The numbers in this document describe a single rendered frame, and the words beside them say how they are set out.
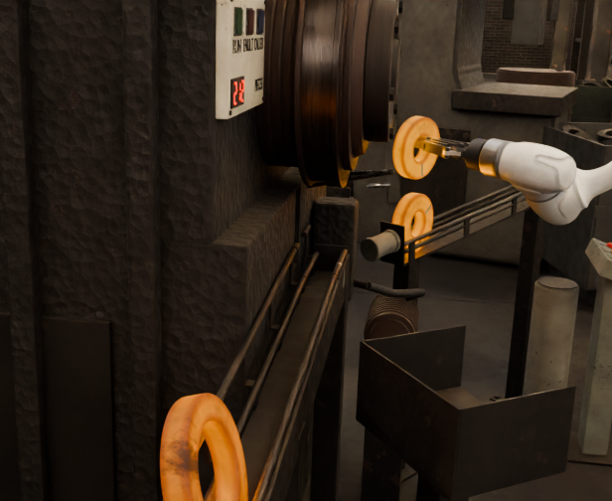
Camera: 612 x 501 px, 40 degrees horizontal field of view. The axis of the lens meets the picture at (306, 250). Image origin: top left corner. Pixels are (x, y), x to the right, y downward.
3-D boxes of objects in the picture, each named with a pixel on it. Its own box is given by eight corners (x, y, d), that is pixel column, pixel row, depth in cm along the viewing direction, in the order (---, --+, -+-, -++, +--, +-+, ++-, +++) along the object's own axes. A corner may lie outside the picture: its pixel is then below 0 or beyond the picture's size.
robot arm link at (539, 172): (491, 170, 191) (510, 197, 201) (553, 185, 181) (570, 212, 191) (511, 129, 193) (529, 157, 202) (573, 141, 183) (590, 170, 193)
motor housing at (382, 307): (353, 508, 217) (364, 311, 203) (361, 465, 238) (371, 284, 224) (403, 514, 215) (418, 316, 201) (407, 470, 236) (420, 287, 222)
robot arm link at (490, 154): (515, 178, 200) (494, 173, 204) (521, 140, 198) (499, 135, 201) (495, 182, 194) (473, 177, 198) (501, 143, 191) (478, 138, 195)
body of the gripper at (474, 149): (475, 174, 197) (442, 166, 203) (494, 170, 203) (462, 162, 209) (479, 142, 195) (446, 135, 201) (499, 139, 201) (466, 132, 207)
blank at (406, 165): (391, 123, 206) (402, 125, 204) (429, 109, 216) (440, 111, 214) (392, 184, 212) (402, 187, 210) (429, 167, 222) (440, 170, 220)
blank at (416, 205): (400, 263, 221) (411, 266, 219) (383, 222, 211) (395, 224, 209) (428, 222, 228) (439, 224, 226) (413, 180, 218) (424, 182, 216)
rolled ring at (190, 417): (224, 594, 92) (196, 597, 93) (258, 492, 109) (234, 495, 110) (171, 449, 87) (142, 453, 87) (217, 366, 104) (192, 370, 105)
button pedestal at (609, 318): (568, 466, 241) (596, 258, 225) (557, 427, 264) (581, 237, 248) (627, 472, 239) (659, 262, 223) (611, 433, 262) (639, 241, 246)
